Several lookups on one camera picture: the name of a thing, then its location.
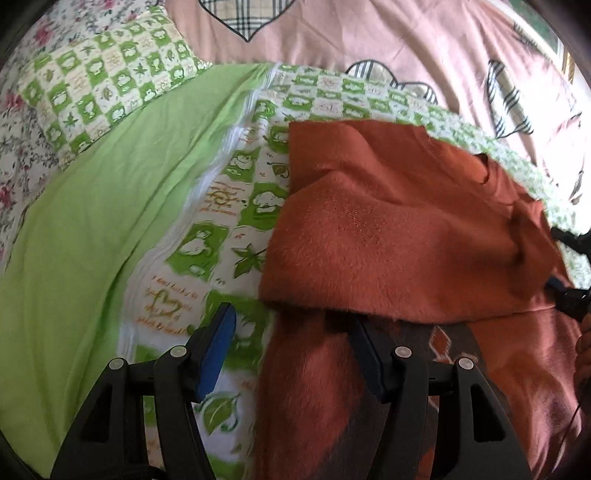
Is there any orange knitted sweater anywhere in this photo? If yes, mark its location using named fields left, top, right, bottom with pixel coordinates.
left=253, top=119, right=587, bottom=480

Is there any pink quilt with plaid hearts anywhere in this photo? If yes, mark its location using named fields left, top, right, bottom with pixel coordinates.
left=164, top=0, right=587, bottom=204

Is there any person's right hand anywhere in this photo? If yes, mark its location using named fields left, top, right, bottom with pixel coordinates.
left=573, top=313, right=591, bottom=403

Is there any green checked bedsheet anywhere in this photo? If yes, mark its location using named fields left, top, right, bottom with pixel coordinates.
left=0, top=62, right=591, bottom=480

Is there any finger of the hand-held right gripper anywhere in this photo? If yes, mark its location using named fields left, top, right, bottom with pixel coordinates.
left=544, top=276, right=591, bottom=320
left=551, top=226, right=591, bottom=260

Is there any green checked pillow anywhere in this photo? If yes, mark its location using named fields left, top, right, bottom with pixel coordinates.
left=21, top=4, right=211, bottom=171

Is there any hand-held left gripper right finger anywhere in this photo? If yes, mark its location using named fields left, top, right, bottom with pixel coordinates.
left=348, top=318, right=532, bottom=480

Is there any floral quilt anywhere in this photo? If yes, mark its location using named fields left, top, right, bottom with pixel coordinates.
left=0, top=0, right=162, bottom=271

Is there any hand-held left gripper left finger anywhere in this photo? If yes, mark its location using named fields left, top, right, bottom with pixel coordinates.
left=50, top=302, right=238, bottom=480

